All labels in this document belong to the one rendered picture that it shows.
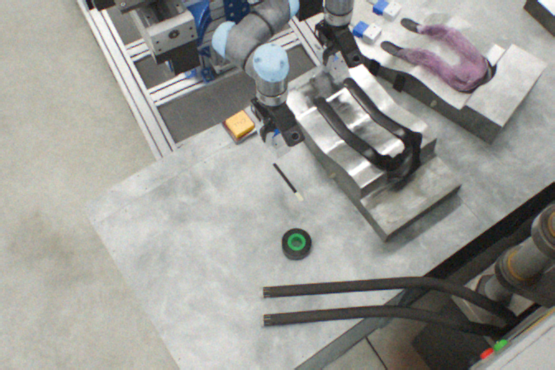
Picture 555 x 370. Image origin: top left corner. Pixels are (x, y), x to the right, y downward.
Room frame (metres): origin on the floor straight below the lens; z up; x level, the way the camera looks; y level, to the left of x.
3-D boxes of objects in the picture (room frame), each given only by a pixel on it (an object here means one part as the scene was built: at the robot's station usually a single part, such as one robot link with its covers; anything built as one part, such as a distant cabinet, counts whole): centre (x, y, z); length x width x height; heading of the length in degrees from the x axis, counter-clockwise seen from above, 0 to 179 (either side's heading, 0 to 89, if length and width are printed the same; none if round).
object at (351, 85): (0.87, -0.24, 0.92); 0.35 x 0.16 x 0.09; 34
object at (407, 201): (0.85, -0.24, 0.87); 0.50 x 0.26 x 0.14; 34
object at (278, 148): (0.84, 0.03, 0.93); 0.13 x 0.05 x 0.05; 34
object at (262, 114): (0.83, 0.02, 1.09); 0.09 x 0.08 x 0.12; 34
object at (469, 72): (1.12, -0.49, 0.90); 0.26 x 0.18 x 0.08; 51
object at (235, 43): (0.91, 0.08, 1.25); 0.11 x 0.11 x 0.08; 49
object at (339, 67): (1.11, -0.14, 0.89); 0.13 x 0.05 x 0.05; 34
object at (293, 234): (0.57, -0.03, 0.82); 0.08 x 0.08 x 0.04
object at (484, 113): (1.12, -0.49, 0.86); 0.50 x 0.26 x 0.11; 51
